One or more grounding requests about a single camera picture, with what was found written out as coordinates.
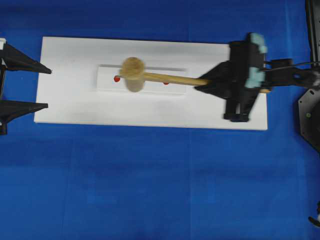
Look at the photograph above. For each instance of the left red dot mark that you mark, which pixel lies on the left red dot mark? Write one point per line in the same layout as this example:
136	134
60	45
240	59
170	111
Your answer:
117	78

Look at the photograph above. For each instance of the small white raised block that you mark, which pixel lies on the small white raised block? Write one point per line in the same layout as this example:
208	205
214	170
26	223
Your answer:
105	81

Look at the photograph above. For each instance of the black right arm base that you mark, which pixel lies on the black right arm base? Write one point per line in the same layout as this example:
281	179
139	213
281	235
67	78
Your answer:
309	102

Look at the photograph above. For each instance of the wooden mallet hammer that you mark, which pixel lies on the wooden mallet hammer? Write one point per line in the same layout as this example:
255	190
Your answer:
133	72

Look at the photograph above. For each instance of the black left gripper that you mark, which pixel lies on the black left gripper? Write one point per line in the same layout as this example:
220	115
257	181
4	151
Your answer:
14	60

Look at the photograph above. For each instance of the blue table cloth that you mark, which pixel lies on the blue table cloth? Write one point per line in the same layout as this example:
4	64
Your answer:
89	182

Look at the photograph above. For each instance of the large white foam board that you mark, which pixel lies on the large white foam board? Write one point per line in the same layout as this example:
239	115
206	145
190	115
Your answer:
72	96

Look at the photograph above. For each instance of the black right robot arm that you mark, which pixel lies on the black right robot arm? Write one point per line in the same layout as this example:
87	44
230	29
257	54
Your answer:
282	72

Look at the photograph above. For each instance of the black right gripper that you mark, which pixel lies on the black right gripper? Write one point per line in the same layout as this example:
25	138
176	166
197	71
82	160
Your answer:
245	72

